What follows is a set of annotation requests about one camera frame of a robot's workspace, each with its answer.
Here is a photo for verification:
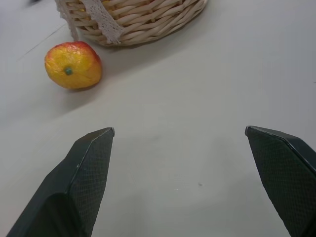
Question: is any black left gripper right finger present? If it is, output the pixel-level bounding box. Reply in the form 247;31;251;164
244;125;316;237

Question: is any white lace ribbon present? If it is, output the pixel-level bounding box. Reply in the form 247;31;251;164
54;0;125;44

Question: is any yellow red toy apple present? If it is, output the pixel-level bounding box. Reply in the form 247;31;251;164
44;41;103;90

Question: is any wicker basket with lace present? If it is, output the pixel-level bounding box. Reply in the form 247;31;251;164
54;0;208;47

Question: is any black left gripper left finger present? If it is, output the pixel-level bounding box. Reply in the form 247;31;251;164
5;127;115;237

